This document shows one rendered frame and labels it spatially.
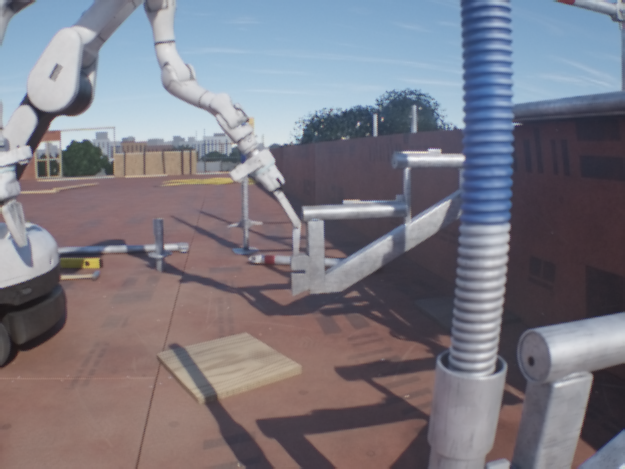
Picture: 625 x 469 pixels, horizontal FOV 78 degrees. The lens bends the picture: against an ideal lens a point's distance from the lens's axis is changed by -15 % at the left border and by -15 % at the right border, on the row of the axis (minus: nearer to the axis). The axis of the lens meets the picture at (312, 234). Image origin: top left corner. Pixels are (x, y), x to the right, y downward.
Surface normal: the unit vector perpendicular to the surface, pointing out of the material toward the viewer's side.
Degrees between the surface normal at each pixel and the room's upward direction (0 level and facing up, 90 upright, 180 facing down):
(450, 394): 90
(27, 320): 90
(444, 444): 90
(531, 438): 90
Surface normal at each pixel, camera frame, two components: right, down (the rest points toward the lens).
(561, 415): 0.21, 0.17
